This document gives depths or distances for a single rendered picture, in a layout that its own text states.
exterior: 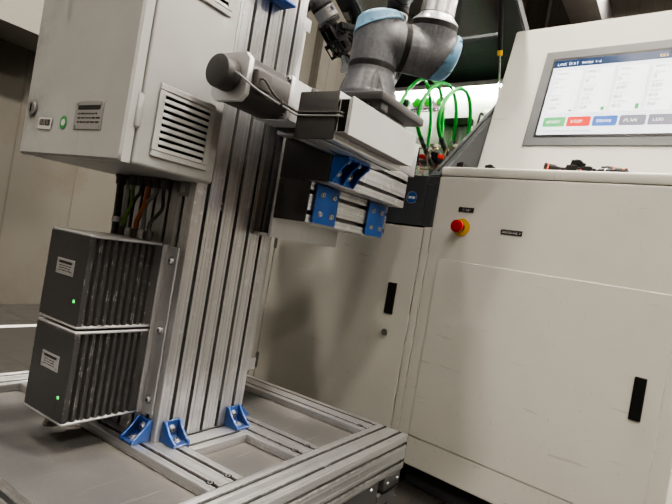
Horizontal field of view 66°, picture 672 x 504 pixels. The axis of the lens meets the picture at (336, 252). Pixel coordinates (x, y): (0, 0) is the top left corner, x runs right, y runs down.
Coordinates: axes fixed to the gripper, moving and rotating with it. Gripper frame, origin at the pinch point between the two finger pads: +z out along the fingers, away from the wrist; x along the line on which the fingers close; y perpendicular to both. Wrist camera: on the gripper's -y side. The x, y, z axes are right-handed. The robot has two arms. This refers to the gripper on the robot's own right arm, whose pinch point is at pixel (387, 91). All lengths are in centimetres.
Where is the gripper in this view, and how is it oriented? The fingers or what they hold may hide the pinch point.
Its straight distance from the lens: 180.8
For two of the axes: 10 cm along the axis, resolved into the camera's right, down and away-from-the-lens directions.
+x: 7.6, 1.3, -6.4
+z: -1.6, 9.9, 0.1
